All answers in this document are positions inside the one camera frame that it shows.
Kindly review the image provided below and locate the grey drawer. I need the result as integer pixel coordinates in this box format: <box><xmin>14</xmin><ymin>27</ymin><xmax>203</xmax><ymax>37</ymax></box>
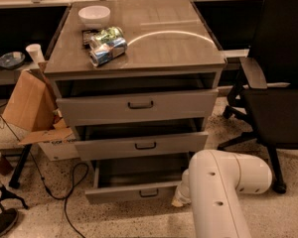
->
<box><xmin>85</xmin><ymin>153</ymin><xmax>191</xmax><ymax>203</ymax></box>
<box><xmin>54</xmin><ymin>76</ymin><xmax>218</xmax><ymax>126</ymax></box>
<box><xmin>74</xmin><ymin>118</ymin><xmax>208</xmax><ymax>160</ymax></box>

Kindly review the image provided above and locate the brown cup on floor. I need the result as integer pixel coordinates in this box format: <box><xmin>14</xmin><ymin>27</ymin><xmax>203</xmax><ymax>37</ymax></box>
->
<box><xmin>0</xmin><ymin>153</ymin><xmax>13</xmax><ymax>176</ymax></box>

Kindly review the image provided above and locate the white bowl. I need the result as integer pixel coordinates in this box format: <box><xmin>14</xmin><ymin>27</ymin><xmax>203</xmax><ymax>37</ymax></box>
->
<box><xmin>78</xmin><ymin>5</ymin><xmax>110</xmax><ymax>29</ymax></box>

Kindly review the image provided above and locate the brown cardboard box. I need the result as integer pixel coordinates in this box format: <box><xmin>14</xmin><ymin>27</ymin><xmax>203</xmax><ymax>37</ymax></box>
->
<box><xmin>2</xmin><ymin>69</ymin><xmax>73</xmax><ymax>145</ymax></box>

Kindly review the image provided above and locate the grey bottom drawer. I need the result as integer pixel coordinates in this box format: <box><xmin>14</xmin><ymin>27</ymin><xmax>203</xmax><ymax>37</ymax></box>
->
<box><xmin>85</xmin><ymin>153</ymin><xmax>191</xmax><ymax>203</ymax></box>

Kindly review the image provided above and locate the grey middle drawer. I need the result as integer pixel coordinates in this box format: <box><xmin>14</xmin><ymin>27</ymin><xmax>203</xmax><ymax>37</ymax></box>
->
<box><xmin>74</xmin><ymin>118</ymin><xmax>208</xmax><ymax>160</ymax></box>

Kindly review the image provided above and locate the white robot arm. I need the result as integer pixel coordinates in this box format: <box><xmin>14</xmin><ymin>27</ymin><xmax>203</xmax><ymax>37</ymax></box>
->
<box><xmin>172</xmin><ymin>150</ymin><xmax>272</xmax><ymax>238</ymax></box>

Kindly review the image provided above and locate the white paper cup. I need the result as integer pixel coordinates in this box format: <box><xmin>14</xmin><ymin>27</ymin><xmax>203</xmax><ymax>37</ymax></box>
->
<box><xmin>26</xmin><ymin>44</ymin><xmax>45</xmax><ymax>63</ymax></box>

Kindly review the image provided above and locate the black table leg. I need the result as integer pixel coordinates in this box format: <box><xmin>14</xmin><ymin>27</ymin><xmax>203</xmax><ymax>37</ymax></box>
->
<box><xmin>9</xmin><ymin>145</ymin><xmax>32</xmax><ymax>188</ymax></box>

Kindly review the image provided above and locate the grey top drawer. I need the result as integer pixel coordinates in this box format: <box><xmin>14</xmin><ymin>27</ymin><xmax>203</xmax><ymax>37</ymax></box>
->
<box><xmin>54</xmin><ymin>76</ymin><xmax>218</xmax><ymax>126</ymax></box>

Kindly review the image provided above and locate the small dark box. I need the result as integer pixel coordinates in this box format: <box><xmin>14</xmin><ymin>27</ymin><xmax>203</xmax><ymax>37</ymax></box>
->
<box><xmin>82</xmin><ymin>30</ymin><xmax>98</xmax><ymax>46</ymax></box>

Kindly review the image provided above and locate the black office chair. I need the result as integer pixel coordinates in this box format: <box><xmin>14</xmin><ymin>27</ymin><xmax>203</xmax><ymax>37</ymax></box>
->
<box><xmin>219</xmin><ymin>0</ymin><xmax>298</xmax><ymax>193</ymax></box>

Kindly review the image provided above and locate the dark blue plate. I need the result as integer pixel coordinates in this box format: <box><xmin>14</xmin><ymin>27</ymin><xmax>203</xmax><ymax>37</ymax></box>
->
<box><xmin>0</xmin><ymin>52</ymin><xmax>25</xmax><ymax>70</ymax></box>

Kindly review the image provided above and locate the grey drawer cabinet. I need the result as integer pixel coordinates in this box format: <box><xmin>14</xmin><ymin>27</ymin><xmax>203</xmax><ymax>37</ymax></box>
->
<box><xmin>44</xmin><ymin>0</ymin><xmax>227</xmax><ymax>171</ymax></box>

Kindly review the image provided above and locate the black stand with base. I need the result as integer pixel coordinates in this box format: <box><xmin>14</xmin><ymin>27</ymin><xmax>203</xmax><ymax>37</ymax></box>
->
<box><xmin>0</xmin><ymin>180</ymin><xmax>29</xmax><ymax>237</ymax></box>

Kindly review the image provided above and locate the white printed carton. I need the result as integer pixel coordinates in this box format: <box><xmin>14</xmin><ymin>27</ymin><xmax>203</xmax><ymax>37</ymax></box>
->
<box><xmin>39</xmin><ymin>137</ymin><xmax>78</xmax><ymax>161</ymax></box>

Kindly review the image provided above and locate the blue silver can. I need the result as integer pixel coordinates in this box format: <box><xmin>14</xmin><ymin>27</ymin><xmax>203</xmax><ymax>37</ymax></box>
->
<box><xmin>89</xmin><ymin>38</ymin><xmax>127</xmax><ymax>67</ymax></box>

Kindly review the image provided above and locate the green crushed can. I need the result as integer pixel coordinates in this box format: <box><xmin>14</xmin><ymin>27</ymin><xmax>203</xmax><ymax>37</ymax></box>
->
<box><xmin>88</xmin><ymin>27</ymin><xmax>123</xmax><ymax>49</ymax></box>

